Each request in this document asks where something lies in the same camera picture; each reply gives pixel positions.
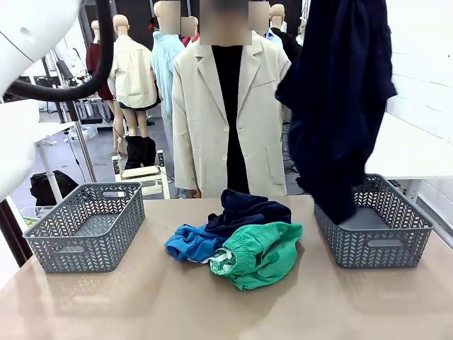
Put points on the person's right hand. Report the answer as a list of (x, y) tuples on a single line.
[(196, 193)]

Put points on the bright blue garment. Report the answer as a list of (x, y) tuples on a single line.
[(191, 242)]

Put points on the small navy garment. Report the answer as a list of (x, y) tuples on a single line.
[(247, 212)]

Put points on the large navy garment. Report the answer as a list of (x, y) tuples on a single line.
[(336, 106)]

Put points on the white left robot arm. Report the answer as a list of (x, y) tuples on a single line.
[(32, 28)]

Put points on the person's right forearm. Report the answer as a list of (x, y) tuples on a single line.
[(185, 163)]

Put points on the blue jeans heap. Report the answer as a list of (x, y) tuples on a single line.
[(184, 194)]

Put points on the pale wooden stool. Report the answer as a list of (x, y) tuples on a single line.
[(155, 180)]

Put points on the black white striped box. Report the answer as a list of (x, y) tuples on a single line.
[(161, 158), (117, 165)]

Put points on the person in beige coat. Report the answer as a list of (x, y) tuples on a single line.
[(201, 124)]

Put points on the black trousers heap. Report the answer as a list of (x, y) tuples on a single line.
[(139, 152)]

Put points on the grey plastic woven basket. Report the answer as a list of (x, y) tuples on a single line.
[(389, 251), (106, 255)]

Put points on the black monitor on pole stand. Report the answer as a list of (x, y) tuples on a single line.
[(85, 148)]

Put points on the mannequin in light blue fleece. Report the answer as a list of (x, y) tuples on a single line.
[(164, 63)]

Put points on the mannequin in cream jacket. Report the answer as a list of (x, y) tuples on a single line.
[(134, 71)]

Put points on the black bag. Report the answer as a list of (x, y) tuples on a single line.
[(46, 187)]

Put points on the mannequin in red jacket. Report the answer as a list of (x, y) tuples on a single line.
[(189, 39)]

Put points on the clear bin with green contents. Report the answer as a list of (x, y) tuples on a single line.
[(30, 217)]

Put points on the mannequin in maroon top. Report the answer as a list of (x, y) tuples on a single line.
[(92, 60)]

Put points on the mannequin in pale blue shirt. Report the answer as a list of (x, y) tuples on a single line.
[(272, 37)]

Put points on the mannequin in black jacket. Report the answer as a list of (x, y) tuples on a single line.
[(290, 46)]

